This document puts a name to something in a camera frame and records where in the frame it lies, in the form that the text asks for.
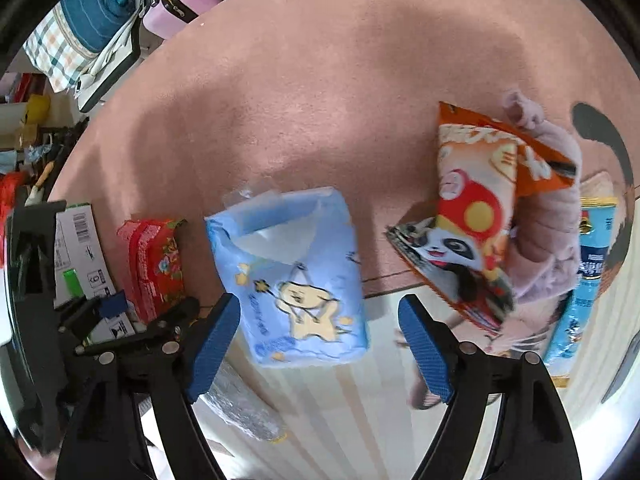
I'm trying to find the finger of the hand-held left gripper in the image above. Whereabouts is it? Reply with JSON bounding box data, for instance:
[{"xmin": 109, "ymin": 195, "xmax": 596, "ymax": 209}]
[
  {"xmin": 75, "ymin": 297, "xmax": 201, "ymax": 358},
  {"xmin": 57, "ymin": 292, "xmax": 128, "ymax": 341}
]

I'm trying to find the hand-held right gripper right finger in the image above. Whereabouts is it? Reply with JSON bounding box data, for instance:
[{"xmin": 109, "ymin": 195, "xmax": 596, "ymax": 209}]
[{"xmin": 398, "ymin": 294, "xmax": 583, "ymax": 480}]

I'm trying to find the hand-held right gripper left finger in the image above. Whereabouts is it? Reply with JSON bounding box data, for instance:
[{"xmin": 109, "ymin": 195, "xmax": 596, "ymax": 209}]
[{"xmin": 55, "ymin": 292, "xmax": 242, "ymax": 480}]

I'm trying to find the red floral tissue pack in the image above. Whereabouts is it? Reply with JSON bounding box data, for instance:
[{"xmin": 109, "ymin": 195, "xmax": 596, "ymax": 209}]
[{"xmin": 116, "ymin": 217, "xmax": 187, "ymax": 325}]

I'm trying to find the blue star print tissue pack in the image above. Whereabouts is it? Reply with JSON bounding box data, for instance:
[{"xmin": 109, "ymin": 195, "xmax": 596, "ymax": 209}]
[{"xmin": 204, "ymin": 186, "xmax": 372, "ymax": 370}]

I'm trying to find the clear plastic bag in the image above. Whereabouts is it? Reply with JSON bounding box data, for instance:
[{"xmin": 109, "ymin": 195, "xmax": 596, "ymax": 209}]
[{"xmin": 200, "ymin": 360, "xmax": 288, "ymax": 443}]

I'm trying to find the white labelled cardboard box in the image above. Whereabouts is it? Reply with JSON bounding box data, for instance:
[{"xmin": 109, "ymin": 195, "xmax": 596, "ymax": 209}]
[{"xmin": 52, "ymin": 202, "xmax": 138, "ymax": 346}]

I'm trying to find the red fuzzy item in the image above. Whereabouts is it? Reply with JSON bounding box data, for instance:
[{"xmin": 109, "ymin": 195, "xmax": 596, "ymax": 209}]
[{"xmin": 0, "ymin": 172, "xmax": 26, "ymax": 221}]

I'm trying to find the orange panda snack packet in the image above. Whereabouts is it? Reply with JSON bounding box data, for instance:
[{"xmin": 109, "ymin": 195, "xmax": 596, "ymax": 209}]
[{"xmin": 385, "ymin": 101, "xmax": 578, "ymax": 333}]

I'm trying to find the lavender plush cloth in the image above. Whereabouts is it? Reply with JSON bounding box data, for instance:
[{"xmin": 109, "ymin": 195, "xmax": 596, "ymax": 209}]
[{"xmin": 500, "ymin": 90, "xmax": 586, "ymax": 311}]

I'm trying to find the light blue snack packet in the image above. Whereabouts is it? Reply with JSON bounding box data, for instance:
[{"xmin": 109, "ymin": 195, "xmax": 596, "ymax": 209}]
[{"xmin": 542, "ymin": 197, "xmax": 621, "ymax": 388}]

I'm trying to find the yellow box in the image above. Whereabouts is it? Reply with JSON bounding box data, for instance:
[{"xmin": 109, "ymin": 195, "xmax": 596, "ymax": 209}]
[{"xmin": 25, "ymin": 95, "xmax": 51, "ymax": 123}]

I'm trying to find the black framed board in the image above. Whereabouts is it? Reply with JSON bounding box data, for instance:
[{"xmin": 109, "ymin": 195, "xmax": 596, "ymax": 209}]
[{"xmin": 75, "ymin": 20, "xmax": 146, "ymax": 113}]

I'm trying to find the plaid cloth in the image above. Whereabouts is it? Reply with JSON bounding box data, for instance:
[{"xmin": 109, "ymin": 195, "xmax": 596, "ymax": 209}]
[{"xmin": 22, "ymin": 5, "xmax": 98, "ymax": 93}]

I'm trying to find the pink case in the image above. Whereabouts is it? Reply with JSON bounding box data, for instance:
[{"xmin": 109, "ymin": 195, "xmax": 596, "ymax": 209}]
[{"xmin": 142, "ymin": 0, "xmax": 221, "ymax": 38}]

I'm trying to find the blue striped bag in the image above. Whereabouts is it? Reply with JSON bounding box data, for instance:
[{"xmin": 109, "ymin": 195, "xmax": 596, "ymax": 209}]
[{"xmin": 60, "ymin": 0, "xmax": 138, "ymax": 53}]

